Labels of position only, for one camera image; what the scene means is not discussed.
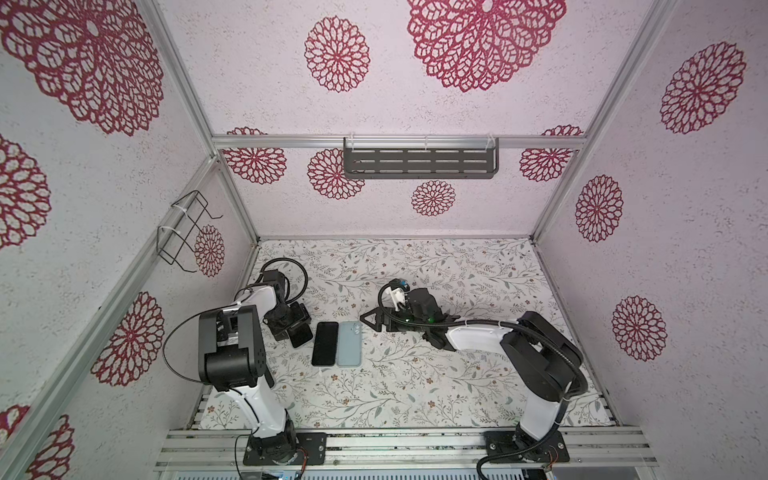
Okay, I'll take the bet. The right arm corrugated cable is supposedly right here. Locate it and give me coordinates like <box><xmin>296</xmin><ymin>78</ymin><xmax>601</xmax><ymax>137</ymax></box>
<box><xmin>376</xmin><ymin>278</ymin><xmax>589</xmax><ymax>480</ymax></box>

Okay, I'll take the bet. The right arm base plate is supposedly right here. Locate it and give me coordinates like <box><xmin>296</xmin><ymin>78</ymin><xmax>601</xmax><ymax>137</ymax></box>
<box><xmin>483</xmin><ymin>430</ymin><xmax>570</xmax><ymax>464</ymax></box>

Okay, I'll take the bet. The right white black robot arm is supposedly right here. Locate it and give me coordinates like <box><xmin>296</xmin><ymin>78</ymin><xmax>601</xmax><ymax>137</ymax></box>
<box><xmin>359</xmin><ymin>281</ymin><xmax>589</xmax><ymax>447</ymax></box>

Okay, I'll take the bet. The bare black phone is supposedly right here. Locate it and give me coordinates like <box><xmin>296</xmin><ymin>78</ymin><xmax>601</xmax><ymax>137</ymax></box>
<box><xmin>311</xmin><ymin>321</ymin><xmax>339</xmax><ymax>367</ymax></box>

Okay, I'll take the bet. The black wire wall rack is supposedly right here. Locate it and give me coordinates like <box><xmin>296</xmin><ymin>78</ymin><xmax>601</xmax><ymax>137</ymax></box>
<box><xmin>155</xmin><ymin>190</ymin><xmax>226</xmax><ymax>278</ymax></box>

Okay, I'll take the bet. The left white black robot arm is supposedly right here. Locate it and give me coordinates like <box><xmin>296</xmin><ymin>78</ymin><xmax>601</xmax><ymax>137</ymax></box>
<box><xmin>198</xmin><ymin>270</ymin><xmax>313</xmax><ymax>465</ymax></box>

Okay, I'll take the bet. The light blue phone case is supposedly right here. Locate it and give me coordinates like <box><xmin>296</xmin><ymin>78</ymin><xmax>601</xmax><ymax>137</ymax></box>
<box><xmin>336</xmin><ymin>321</ymin><xmax>362</xmax><ymax>368</ymax></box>

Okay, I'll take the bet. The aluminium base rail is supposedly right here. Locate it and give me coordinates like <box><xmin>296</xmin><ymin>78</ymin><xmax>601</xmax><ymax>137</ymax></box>
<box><xmin>152</xmin><ymin>426</ymin><xmax>658</xmax><ymax>473</ymax></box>

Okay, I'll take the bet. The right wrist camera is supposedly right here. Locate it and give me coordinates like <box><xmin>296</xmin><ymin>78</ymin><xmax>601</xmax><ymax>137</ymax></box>
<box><xmin>384</xmin><ymin>279</ymin><xmax>410</xmax><ymax>310</ymax></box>

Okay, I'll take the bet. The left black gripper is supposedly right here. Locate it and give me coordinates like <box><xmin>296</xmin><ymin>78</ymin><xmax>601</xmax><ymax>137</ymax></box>
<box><xmin>267</xmin><ymin>300</ymin><xmax>311</xmax><ymax>341</ymax></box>

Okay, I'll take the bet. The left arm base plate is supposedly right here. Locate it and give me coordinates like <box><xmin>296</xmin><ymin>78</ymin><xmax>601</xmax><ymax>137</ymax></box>
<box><xmin>242</xmin><ymin>432</ymin><xmax>328</xmax><ymax>467</ymax></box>

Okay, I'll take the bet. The dark grey wall shelf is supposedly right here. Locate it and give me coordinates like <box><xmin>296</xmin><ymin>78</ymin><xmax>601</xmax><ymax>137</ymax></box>
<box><xmin>342</xmin><ymin>137</ymin><xmax>499</xmax><ymax>180</ymax></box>

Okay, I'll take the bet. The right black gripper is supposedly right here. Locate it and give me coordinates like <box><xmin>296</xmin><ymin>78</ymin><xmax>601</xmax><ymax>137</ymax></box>
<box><xmin>360</xmin><ymin>307</ymin><xmax>429</xmax><ymax>335</ymax></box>

